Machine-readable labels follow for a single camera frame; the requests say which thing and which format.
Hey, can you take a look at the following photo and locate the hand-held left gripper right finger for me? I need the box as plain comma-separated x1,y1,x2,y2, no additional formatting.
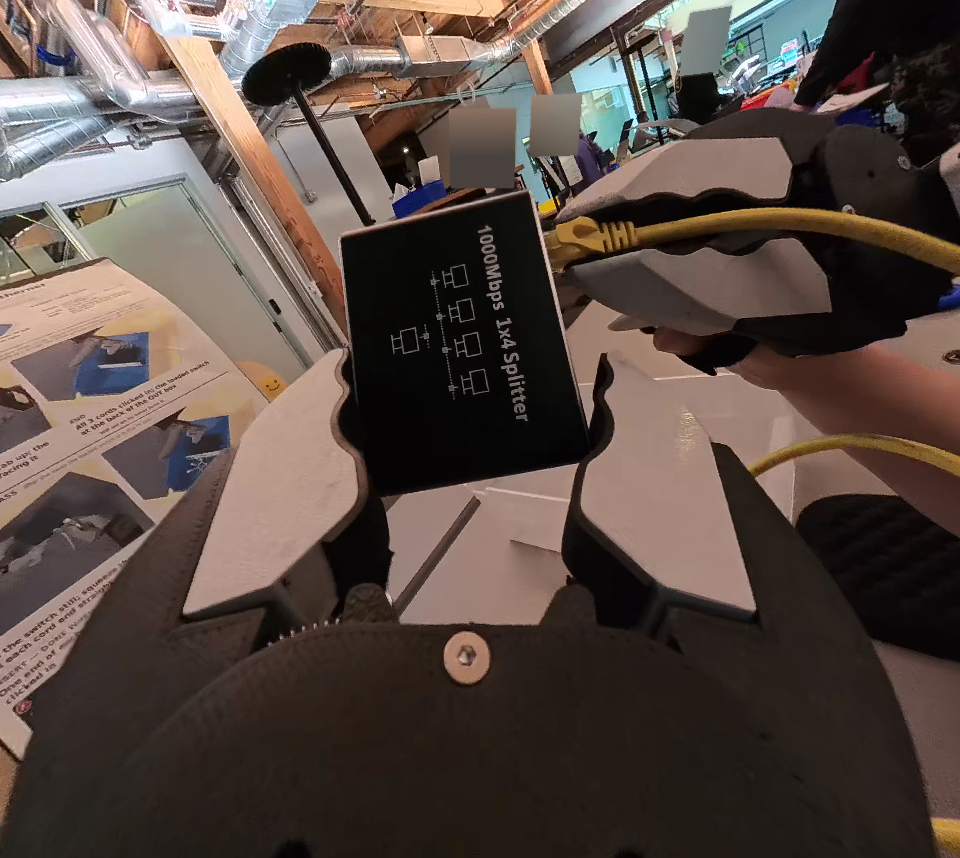
561,350,759,637

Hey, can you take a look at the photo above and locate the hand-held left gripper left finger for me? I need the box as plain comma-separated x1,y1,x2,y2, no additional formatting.
182,346,395,622

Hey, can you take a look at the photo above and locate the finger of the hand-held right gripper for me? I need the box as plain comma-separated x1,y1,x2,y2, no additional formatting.
556,136,796,225
561,239,835,335

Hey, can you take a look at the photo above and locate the yellow ethernet cable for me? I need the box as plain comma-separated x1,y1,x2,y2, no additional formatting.
546,207,960,858

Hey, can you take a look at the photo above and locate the black ethernet splitter box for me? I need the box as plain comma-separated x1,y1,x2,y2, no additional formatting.
339,190,592,497

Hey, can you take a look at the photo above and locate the person's right hand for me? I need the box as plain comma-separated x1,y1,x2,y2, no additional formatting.
654,330,820,401

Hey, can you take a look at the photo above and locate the clear plastic container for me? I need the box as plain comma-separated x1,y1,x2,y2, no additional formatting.
390,348,798,628

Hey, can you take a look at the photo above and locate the instruction poster board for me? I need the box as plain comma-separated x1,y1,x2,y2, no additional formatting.
0,258,292,761

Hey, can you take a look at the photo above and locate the black mesh pad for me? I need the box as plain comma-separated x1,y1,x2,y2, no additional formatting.
795,494,960,656

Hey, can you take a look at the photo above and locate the frosted glass door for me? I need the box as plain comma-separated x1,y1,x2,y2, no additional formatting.
63,179,312,379

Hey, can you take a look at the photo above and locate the blue storage bin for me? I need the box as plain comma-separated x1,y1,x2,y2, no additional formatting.
391,177,453,220

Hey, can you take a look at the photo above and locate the black pole with round disc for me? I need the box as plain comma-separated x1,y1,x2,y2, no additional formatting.
241,42,378,226

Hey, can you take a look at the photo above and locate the small silver branch duct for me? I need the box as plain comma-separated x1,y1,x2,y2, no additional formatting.
330,35,541,80

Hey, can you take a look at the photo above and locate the wooden support post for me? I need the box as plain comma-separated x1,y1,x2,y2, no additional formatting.
159,33,354,349

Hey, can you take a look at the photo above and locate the round silver wall duct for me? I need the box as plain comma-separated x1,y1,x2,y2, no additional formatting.
0,0,204,180

